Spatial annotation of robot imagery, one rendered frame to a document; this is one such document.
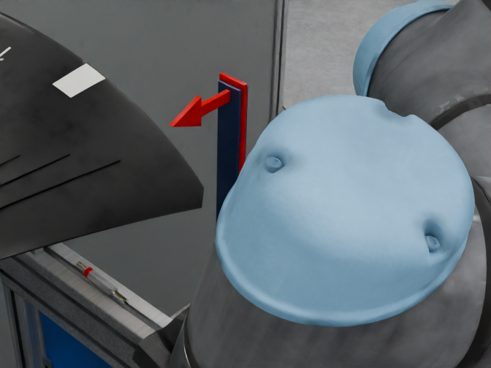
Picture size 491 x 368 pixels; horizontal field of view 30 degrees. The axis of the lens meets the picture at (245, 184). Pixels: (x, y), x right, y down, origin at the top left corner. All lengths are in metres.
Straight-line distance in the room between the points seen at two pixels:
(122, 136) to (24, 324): 0.58
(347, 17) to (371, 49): 3.06
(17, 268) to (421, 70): 0.71
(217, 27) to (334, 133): 1.50
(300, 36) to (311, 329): 3.09
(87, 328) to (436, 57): 0.65
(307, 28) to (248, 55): 1.55
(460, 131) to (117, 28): 1.24
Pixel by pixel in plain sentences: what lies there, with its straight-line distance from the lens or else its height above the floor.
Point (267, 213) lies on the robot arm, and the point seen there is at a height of 1.35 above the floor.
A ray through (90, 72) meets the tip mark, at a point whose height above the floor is 1.22.
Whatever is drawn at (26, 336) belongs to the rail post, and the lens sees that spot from 1.14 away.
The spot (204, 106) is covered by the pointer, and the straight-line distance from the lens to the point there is 0.65.
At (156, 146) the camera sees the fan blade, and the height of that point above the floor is 1.20.
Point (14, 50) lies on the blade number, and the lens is 0.62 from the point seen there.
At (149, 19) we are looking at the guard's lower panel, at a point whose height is 0.80.
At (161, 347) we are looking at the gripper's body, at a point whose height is 1.22.
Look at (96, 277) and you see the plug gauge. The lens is 0.97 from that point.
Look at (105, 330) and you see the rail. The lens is 0.97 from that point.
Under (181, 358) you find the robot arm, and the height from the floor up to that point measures 1.25.
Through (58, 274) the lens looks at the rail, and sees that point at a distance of 1.00.
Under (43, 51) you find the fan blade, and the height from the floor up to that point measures 1.23.
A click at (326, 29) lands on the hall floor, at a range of 3.43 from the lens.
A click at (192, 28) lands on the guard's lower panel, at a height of 0.74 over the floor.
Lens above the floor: 1.52
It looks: 36 degrees down
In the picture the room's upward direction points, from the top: 2 degrees clockwise
